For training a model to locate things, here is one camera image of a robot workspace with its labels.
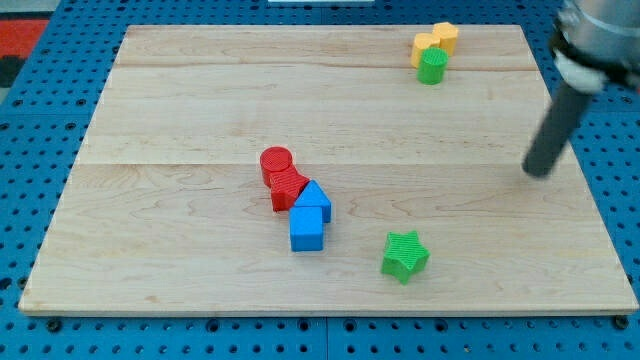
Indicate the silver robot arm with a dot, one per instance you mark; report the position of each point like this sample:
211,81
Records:
596,42

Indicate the red star block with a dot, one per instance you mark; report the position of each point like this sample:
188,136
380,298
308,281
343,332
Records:
285,188

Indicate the green star block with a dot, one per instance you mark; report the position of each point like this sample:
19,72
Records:
404,256

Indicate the blue triangle block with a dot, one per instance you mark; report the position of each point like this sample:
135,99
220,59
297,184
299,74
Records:
314,196

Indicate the blue cube block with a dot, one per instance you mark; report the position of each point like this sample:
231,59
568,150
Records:
306,229

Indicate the red cylinder block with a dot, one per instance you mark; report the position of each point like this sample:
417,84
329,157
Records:
273,160

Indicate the wooden board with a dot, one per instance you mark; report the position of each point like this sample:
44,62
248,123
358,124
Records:
165,212

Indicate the green cylinder block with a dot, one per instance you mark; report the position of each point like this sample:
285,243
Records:
432,66

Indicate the yellow heart block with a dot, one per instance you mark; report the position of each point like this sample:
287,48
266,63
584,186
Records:
421,42

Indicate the yellow hexagon block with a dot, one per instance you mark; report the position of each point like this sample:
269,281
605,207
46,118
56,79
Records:
448,36

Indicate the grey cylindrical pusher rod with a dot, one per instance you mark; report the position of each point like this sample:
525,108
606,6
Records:
560,121

